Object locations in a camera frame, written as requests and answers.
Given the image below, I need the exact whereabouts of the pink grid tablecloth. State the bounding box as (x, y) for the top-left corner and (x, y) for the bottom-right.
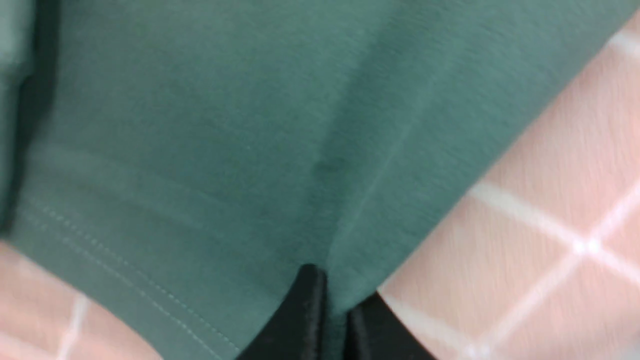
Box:
(0, 10), (640, 360)

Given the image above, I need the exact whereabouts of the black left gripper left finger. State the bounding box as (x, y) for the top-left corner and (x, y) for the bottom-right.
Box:
(237, 264), (327, 360)

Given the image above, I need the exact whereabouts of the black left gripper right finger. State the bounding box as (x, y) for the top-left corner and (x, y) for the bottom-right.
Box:
(345, 292), (435, 360)

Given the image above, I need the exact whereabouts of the green long-sleeve top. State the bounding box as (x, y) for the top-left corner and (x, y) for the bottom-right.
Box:
(1, 0), (639, 360)

